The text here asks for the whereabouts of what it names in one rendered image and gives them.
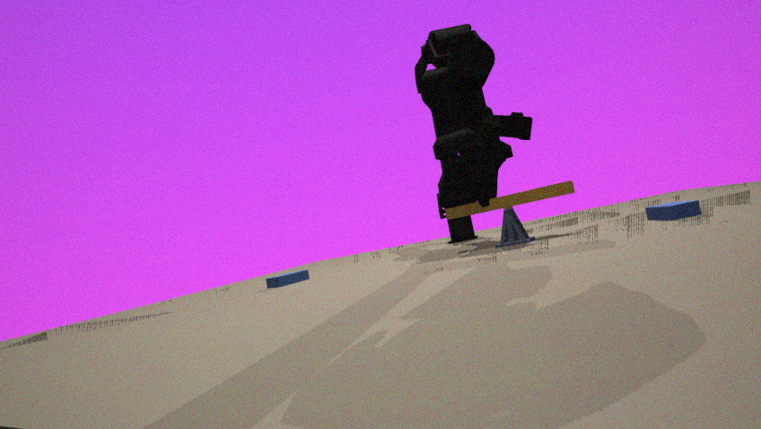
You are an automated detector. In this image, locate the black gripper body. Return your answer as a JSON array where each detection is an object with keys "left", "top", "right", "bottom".
[{"left": 433, "top": 98, "right": 513, "bottom": 161}]

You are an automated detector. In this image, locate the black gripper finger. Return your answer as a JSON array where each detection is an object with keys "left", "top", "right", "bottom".
[
  {"left": 449, "top": 153, "right": 494, "bottom": 207},
  {"left": 487, "top": 156, "right": 507, "bottom": 199}
]

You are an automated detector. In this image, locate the yellow bar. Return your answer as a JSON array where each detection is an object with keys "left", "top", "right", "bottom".
[{"left": 445, "top": 180, "right": 575, "bottom": 220}]

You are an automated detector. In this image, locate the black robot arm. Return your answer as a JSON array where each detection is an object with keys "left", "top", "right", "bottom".
[{"left": 415, "top": 24, "right": 533, "bottom": 244}]

